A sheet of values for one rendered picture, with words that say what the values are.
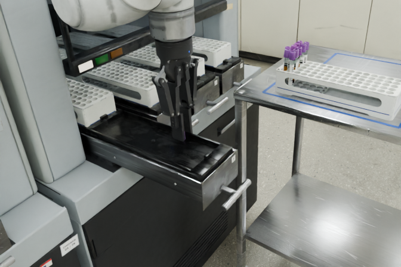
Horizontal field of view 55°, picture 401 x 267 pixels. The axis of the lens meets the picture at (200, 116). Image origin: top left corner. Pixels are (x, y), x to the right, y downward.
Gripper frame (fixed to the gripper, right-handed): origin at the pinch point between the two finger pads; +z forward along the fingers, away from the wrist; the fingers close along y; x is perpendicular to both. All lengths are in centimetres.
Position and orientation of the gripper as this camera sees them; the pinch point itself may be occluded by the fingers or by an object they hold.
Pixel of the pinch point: (181, 123)
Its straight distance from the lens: 87.0
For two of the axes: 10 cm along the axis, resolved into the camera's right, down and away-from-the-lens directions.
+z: 0.6, 8.7, 5.0
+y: -5.8, 4.3, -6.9
